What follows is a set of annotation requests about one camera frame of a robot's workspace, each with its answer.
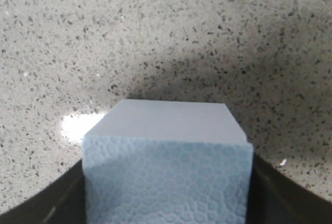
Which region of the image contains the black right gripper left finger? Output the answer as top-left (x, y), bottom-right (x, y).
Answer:
top-left (1, 160), bottom-right (87, 223)

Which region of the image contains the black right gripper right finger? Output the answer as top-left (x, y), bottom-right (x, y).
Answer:
top-left (246, 154), bottom-right (331, 223)

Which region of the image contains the textured light blue foam cube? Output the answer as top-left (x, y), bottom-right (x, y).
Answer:
top-left (82, 99), bottom-right (254, 223)

